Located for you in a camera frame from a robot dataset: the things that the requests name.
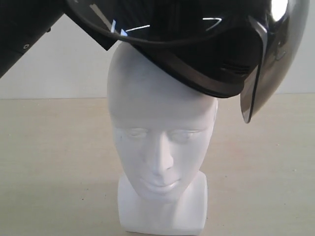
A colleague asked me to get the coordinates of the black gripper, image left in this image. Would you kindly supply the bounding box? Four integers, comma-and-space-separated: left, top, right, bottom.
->
0, 0, 65, 77

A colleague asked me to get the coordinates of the black helmet with tinted visor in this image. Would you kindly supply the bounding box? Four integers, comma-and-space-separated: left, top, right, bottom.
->
65, 0, 311, 123

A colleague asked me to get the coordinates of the white mannequin head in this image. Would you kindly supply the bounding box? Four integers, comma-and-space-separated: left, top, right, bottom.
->
107, 42, 220, 218

